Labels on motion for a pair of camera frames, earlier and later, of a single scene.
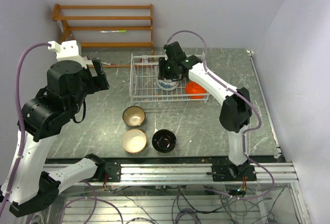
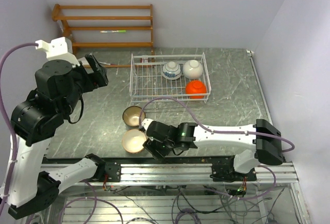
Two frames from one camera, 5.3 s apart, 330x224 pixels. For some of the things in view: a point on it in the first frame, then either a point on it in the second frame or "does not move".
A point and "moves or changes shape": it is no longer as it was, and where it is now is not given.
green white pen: (113, 31) does not move
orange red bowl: (193, 88) does not move
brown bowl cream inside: (134, 141) does not move
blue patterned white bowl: (168, 84) moves or changes shape
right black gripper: (163, 62) → (150, 144)
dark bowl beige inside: (133, 116) does not move
